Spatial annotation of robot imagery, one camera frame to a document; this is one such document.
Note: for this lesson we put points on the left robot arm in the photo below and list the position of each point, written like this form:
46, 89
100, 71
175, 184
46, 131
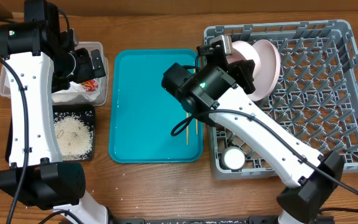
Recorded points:
37, 175

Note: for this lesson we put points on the pile of rice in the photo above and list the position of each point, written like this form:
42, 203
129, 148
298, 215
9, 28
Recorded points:
74, 136

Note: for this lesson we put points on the wooden chopstick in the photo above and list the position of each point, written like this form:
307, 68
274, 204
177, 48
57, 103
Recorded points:
187, 130
196, 121

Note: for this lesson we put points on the white napkin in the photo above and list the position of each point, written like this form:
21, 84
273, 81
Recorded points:
75, 93

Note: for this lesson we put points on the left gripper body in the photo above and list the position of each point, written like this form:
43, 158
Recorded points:
77, 67

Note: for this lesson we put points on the clear plastic waste bin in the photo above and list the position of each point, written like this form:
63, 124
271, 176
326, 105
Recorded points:
35, 73

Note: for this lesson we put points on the black plastic tray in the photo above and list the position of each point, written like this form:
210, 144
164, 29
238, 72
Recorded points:
86, 112

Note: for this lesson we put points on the red sauce packet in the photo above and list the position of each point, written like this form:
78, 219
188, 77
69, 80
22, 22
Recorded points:
90, 85

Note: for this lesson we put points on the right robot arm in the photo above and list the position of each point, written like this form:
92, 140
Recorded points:
225, 92

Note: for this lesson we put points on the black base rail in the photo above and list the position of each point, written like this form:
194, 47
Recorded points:
247, 220

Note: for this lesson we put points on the large white plate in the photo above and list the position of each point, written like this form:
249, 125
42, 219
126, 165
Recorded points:
269, 71

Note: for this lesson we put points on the grey dishwasher rack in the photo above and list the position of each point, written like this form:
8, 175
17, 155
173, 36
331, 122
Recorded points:
316, 96

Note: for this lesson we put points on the small pink-white bowl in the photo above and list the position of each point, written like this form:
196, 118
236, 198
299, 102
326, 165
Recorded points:
244, 51

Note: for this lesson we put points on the left wooden chopstick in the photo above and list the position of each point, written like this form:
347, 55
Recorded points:
187, 130

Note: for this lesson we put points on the right wooden chopstick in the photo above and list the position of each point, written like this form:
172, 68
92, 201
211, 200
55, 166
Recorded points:
196, 121

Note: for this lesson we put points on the white cup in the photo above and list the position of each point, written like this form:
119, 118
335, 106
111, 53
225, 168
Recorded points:
233, 158

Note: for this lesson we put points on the teal serving tray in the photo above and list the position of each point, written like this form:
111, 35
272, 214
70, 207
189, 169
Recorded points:
143, 113

